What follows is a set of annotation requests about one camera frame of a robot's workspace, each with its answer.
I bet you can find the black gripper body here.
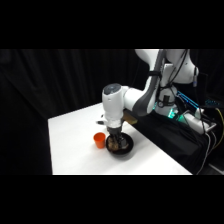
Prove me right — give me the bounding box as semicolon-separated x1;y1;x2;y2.
106;124;124;137

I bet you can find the tiger plush toy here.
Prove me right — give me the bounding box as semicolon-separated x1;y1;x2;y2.
106;136;130;152

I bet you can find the black bowl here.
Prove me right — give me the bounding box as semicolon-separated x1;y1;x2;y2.
105;131;135;158

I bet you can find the orange plastic cup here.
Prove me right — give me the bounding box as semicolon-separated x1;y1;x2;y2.
93;131;107;150

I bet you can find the yellow-brown wrist connector box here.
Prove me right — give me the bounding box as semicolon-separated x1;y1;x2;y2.
122;110;139;126

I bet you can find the black cloth-covered robot stand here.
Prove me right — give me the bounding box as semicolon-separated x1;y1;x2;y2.
123;99;214;176

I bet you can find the blue-lit control device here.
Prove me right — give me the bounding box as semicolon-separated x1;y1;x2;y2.
175;90;204;118

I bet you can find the white power strip box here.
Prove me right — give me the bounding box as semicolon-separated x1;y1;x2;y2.
181;111;218;135

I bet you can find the black curtain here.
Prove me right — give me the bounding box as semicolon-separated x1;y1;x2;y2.
0;49;224;176

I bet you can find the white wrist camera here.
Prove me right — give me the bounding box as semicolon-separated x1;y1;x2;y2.
95;115;106;127

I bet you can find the white cable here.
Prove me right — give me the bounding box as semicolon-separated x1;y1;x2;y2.
195;131;215;176

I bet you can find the yellow cable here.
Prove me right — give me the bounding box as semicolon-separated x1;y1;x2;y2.
214;107;224;149

